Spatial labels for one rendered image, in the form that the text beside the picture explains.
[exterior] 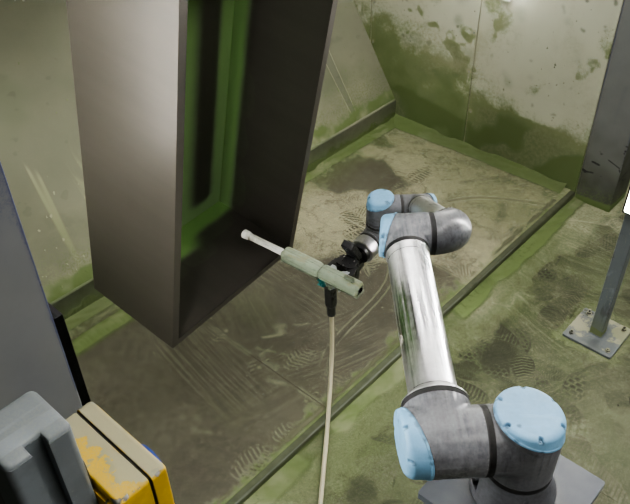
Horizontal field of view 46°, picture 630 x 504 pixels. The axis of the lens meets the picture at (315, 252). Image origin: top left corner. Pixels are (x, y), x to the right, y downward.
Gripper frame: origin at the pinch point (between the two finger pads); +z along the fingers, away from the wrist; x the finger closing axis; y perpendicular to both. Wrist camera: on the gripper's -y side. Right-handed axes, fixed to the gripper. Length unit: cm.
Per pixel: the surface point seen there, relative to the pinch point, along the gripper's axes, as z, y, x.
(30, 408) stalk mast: 123, -125, -55
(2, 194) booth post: 98, -111, -12
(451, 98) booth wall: -173, 36, 41
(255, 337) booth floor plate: 2, 48, 33
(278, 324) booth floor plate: -8, 49, 30
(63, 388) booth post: 102, -71, -14
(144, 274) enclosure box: 45, -24, 33
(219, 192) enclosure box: -13, -3, 58
